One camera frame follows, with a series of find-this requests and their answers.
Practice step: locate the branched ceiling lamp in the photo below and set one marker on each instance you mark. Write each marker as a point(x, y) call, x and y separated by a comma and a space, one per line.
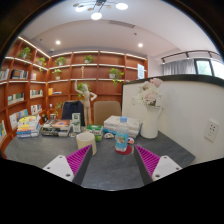
point(96, 15)

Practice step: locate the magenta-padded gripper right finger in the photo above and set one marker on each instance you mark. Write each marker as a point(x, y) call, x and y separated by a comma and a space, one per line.
point(165, 166)

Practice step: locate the tall white green carton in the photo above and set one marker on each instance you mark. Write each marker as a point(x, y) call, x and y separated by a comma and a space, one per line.
point(76, 122)

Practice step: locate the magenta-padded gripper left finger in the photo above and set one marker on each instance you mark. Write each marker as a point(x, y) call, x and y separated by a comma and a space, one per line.
point(58, 166)

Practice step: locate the round recessed ceiling light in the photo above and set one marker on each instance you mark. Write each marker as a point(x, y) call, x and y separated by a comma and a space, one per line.
point(58, 42)
point(140, 45)

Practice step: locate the stack of dark books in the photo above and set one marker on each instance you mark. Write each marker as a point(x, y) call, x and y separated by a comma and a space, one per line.
point(56, 128)

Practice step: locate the stack of colourful books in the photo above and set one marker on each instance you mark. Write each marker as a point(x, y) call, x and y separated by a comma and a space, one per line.
point(28, 126)

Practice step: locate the wooden shelf unit with books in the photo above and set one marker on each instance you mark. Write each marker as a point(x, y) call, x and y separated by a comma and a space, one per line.
point(100, 86)

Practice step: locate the small green white box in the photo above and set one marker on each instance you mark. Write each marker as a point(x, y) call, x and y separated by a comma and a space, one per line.
point(96, 131)

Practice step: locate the white wall socket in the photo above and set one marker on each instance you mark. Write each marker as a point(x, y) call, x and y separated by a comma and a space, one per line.
point(211, 130)

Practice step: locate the wooden artist mannequin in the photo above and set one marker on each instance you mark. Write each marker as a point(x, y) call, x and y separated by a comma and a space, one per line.
point(86, 100)

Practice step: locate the grey curtain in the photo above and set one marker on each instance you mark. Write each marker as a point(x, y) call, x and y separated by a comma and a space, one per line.
point(178, 67)

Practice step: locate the clear blue-capped water bottle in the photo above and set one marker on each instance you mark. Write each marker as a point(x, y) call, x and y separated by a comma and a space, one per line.
point(121, 136)

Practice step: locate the white vase with pink flowers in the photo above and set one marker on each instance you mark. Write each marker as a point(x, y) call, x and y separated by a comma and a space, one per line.
point(150, 123)

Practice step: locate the stack of white packs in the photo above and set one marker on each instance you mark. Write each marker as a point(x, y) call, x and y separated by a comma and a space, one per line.
point(111, 123)

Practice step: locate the dark framed window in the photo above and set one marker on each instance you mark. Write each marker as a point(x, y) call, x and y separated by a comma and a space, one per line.
point(203, 68)

